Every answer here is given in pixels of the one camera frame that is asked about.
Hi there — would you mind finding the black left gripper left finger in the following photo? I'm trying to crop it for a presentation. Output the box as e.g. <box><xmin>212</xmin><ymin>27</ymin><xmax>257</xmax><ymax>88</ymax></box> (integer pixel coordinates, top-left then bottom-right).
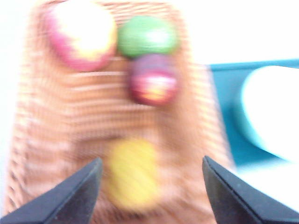
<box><xmin>0</xmin><ymin>156</ymin><xmax>103</xmax><ymax>224</ymax></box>

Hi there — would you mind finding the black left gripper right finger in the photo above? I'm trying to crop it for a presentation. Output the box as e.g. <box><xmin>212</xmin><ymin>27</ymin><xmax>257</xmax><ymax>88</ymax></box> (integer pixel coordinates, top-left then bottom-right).
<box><xmin>202</xmin><ymin>155</ymin><xmax>299</xmax><ymax>224</ymax></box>

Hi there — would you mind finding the brown kiwi fruit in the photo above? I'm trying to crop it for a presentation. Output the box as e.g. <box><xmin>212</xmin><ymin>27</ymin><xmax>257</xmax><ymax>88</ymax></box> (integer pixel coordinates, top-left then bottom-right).
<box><xmin>105</xmin><ymin>137</ymin><xmax>162</xmax><ymax>212</ymax></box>

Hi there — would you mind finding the teal ribbed bowl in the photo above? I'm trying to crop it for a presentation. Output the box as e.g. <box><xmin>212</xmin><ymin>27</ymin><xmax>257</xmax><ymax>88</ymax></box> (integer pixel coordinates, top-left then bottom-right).
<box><xmin>240</xmin><ymin>66</ymin><xmax>299</xmax><ymax>163</ymax></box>

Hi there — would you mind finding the brown wicker basket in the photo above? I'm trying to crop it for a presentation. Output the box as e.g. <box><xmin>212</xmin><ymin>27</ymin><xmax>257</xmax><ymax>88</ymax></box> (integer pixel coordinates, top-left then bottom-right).
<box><xmin>4</xmin><ymin>0</ymin><xmax>236</xmax><ymax>224</ymax></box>

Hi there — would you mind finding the dark teal rectangular tray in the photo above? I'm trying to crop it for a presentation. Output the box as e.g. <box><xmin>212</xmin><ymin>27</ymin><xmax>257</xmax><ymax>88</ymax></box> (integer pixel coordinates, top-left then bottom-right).
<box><xmin>207</xmin><ymin>59</ymin><xmax>299</xmax><ymax>166</ymax></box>

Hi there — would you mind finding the dark red apple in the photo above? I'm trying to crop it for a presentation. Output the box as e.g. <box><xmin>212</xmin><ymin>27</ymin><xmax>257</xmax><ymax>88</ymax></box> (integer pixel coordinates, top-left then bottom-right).
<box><xmin>128</xmin><ymin>54</ymin><xmax>179</xmax><ymax>105</ymax></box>

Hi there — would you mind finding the red and yellow apple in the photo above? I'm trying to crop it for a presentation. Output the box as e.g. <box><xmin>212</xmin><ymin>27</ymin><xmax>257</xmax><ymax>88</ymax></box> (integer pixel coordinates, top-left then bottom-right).
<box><xmin>45</xmin><ymin>1</ymin><xmax>117</xmax><ymax>72</ymax></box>

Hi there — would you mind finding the green fruit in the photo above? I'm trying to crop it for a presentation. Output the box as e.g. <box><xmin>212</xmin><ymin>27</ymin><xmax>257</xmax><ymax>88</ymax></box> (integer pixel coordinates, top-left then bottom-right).
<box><xmin>117</xmin><ymin>15</ymin><xmax>179</xmax><ymax>58</ymax></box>

